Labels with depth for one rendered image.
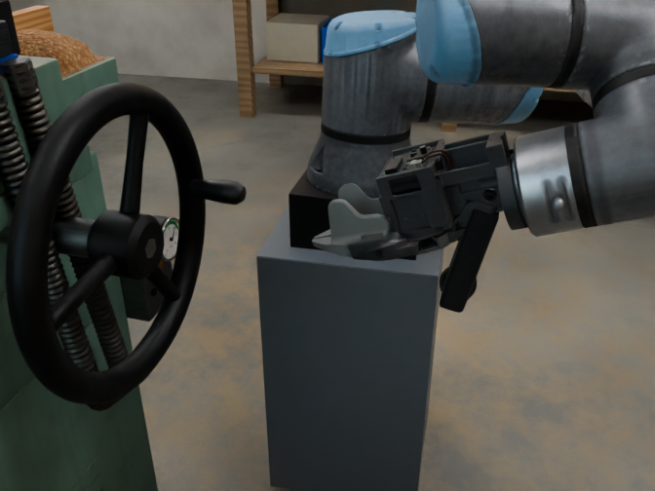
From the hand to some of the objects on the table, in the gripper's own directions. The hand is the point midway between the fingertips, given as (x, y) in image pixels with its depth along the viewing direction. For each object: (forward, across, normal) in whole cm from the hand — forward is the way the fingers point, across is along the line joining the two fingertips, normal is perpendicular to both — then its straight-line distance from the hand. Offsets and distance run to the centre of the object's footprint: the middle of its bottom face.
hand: (327, 245), depth 69 cm
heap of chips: (+34, -12, -26) cm, 45 cm away
